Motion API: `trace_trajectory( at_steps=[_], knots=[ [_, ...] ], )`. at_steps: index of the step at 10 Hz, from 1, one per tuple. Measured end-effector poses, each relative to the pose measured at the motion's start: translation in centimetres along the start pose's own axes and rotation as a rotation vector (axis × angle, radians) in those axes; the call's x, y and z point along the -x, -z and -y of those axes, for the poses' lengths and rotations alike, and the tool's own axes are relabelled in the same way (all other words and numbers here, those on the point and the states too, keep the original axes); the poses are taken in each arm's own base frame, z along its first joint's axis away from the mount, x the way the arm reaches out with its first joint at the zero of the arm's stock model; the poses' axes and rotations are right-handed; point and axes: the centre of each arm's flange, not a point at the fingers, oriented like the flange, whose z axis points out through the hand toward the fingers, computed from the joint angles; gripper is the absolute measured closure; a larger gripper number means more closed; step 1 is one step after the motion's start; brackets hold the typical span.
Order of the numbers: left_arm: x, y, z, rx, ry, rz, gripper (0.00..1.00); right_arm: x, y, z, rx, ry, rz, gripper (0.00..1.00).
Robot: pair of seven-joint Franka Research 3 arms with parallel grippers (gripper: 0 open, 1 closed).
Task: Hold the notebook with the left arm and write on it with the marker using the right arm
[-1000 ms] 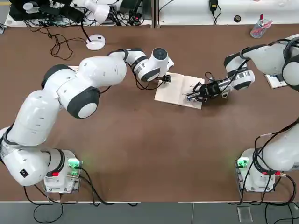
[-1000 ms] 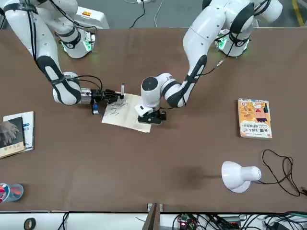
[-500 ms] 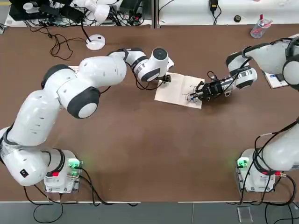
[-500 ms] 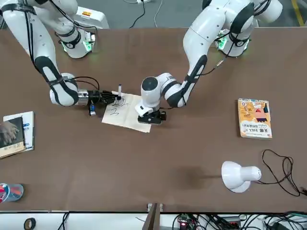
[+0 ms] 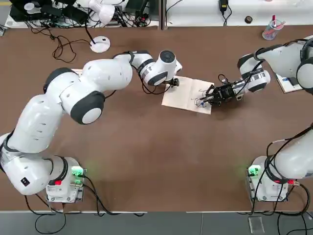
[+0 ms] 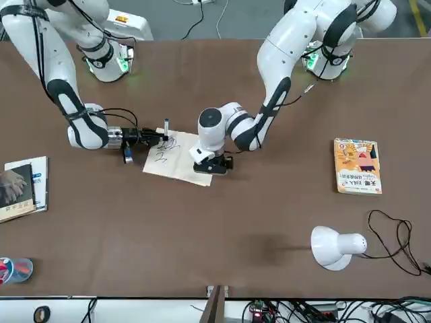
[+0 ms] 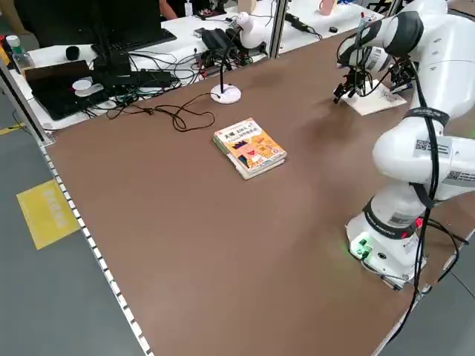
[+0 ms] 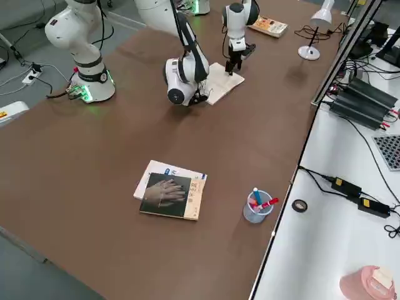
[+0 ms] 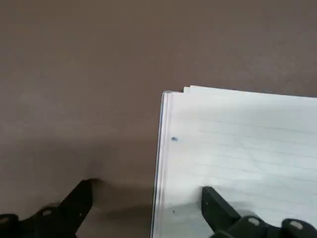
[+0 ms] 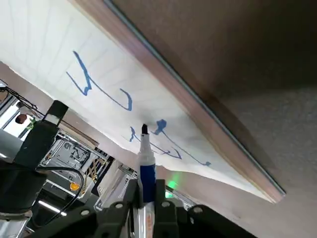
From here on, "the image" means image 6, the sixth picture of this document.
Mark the white and blue book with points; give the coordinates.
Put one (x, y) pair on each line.
(40, 181)

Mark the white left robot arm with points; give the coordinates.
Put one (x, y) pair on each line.
(286, 50)

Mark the orange cartoon cover book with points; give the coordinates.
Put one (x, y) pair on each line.
(358, 168)

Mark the black tape roll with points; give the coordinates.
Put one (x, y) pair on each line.
(36, 313)

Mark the white control box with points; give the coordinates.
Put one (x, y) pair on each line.
(134, 27)

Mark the white desk lamp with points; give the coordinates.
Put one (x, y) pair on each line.
(333, 245)

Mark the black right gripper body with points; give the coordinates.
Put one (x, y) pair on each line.
(132, 136)

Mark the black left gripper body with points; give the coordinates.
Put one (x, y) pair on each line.
(227, 161)

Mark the aluminium frame post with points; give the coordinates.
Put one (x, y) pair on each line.
(217, 306)

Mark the black book with hands photo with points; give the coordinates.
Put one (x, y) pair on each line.
(15, 191)

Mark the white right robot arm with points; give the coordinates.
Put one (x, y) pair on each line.
(55, 57)

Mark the blue and white marker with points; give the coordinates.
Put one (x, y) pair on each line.
(166, 126)

